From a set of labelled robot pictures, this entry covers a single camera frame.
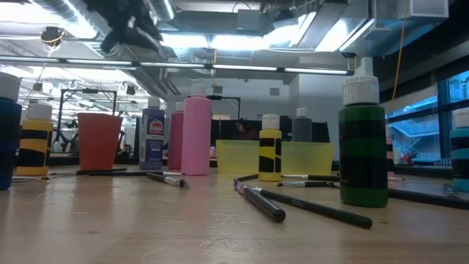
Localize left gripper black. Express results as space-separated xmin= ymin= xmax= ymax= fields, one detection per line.
xmin=84 ymin=0 xmax=163 ymax=53

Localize dark pink paint bottle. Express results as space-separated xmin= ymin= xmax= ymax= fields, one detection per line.
xmin=167 ymin=101 xmax=185 ymax=171

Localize purple paint bottle apple label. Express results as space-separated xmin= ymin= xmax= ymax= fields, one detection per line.
xmin=138 ymin=95 xmax=166 ymax=170

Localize light pink paint bottle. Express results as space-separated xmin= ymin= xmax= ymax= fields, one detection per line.
xmin=181 ymin=83 xmax=213 ymax=176

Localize golden yellow striped paint bottle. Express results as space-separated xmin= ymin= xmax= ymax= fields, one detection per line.
xmin=16 ymin=103 xmax=54 ymax=177

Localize grey paint bottle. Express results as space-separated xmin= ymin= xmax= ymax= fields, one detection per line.
xmin=292 ymin=107 xmax=313 ymax=143

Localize lemon yellow striped paint bottle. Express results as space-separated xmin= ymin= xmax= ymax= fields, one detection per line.
xmin=258 ymin=114 xmax=283 ymax=183

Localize navy blue paint bottle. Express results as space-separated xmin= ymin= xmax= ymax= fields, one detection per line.
xmin=0 ymin=72 xmax=23 ymax=191

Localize green striped paint bottle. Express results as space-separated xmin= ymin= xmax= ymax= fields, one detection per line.
xmin=338 ymin=75 xmax=390 ymax=209

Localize teal blue striped paint bottle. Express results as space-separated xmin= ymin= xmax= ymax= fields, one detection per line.
xmin=449 ymin=109 xmax=469 ymax=193

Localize long ceiling light bar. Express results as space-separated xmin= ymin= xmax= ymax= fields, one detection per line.
xmin=0 ymin=55 xmax=355 ymax=76

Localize orange-red plastic cup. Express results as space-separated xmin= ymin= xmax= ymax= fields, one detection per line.
xmin=76 ymin=112 xmax=124 ymax=172

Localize person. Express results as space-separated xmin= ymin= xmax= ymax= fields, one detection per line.
xmin=234 ymin=119 xmax=257 ymax=141

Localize yellow translucent plastic tray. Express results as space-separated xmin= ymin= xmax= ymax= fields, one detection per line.
xmin=215 ymin=139 xmax=335 ymax=176

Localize white ceiling box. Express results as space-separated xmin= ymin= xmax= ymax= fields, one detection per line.
xmin=409 ymin=0 xmax=450 ymax=19

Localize large glass window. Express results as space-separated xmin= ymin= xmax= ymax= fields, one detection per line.
xmin=380 ymin=69 xmax=469 ymax=166

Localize silver spiral air duct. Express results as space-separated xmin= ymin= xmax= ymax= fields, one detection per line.
xmin=153 ymin=0 xmax=177 ymax=21

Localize black ceiling cable reel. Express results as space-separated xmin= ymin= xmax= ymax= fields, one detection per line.
xmin=40 ymin=26 xmax=66 ymax=48

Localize yellow hanging cable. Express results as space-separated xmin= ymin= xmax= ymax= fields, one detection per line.
xmin=390 ymin=0 xmax=410 ymax=104

